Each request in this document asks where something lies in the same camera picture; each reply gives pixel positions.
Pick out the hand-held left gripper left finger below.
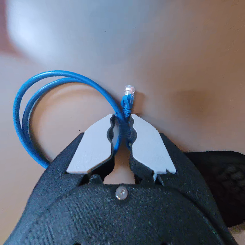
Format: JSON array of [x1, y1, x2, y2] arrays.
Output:
[[66, 113, 117, 181]]

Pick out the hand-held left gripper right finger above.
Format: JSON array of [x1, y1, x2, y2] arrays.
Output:
[[129, 113, 177, 182]]

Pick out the blue ethernet cable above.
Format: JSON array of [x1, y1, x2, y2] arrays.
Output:
[[13, 70, 136, 169]]

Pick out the dark knit cloth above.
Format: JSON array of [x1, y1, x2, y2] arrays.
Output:
[[185, 151, 245, 228]]

